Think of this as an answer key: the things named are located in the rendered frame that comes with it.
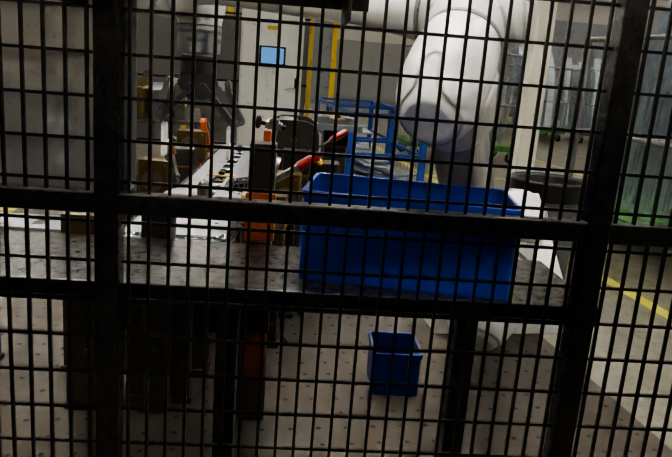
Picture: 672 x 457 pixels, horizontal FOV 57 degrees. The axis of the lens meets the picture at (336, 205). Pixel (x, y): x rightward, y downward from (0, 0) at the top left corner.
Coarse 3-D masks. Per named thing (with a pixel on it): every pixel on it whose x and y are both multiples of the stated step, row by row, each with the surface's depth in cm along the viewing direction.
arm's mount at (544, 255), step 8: (544, 240) 172; (544, 256) 169; (560, 272) 167; (440, 320) 156; (440, 328) 156; (520, 328) 160; (528, 328) 161; (536, 328) 161; (544, 328) 161; (552, 328) 162
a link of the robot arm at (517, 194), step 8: (512, 192) 144; (520, 192) 144; (528, 192) 145; (520, 200) 143; (528, 200) 143; (536, 200) 144; (536, 216) 140; (544, 216) 142; (528, 240) 141; (520, 248) 141; (528, 248) 142; (528, 256) 142
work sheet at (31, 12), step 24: (48, 0) 75; (24, 24) 75; (48, 24) 75; (72, 24) 75; (24, 48) 76; (72, 48) 76; (48, 72) 76; (72, 72) 77; (48, 96) 77; (72, 96) 77; (48, 120) 78; (72, 120) 78; (0, 144) 78; (48, 144) 78; (72, 144) 78; (0, 168) 79; (48, 168) 79; (72, 168) 79
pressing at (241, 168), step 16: (208, 160) 207; (224, 160) 209; (240, 160) 212; (192, 176) 177; (208, 176) 179; (240, 176) 183; (160, 192) 155; (176, 192) 154; (192, 192) 156; (224, 192) 159; (240, 192) 159; (224, 224) 128; (224, 240) 118
